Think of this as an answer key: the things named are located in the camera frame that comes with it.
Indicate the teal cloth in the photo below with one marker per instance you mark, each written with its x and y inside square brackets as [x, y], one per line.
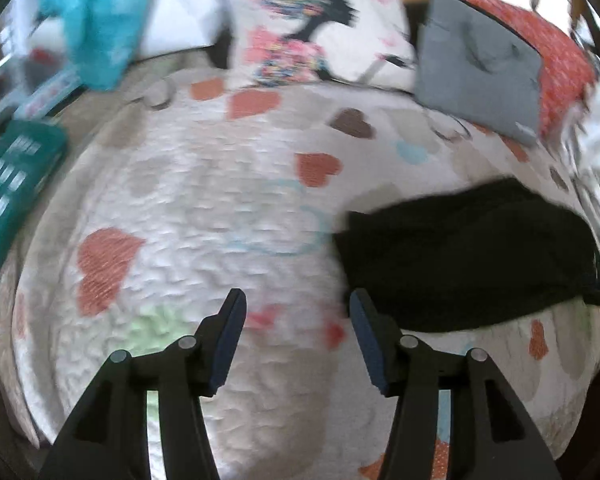
[101, 36]

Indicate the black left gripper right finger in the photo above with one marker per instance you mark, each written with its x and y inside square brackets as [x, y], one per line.
[492, 436]

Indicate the white pillow with woman silhouette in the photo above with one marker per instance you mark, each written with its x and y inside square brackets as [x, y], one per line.
[282, 42]

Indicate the grey laptop sleeve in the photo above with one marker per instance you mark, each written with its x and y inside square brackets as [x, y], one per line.
[474, 67]

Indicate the black pants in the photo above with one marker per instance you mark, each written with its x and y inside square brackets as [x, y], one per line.
[470, 259]

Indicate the teal box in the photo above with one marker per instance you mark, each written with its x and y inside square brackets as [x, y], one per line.
[30, 152]

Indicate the red patterned pillow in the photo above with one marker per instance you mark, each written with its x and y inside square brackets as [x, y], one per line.
[566, 72]

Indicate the heart-patterned white quilt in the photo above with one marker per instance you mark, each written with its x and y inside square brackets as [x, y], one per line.
[179, 188]

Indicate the white and grey striped cloth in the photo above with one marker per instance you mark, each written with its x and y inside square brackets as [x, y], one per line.
[580, 150]

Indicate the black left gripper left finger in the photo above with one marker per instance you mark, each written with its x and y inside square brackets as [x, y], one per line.
[105, 435]

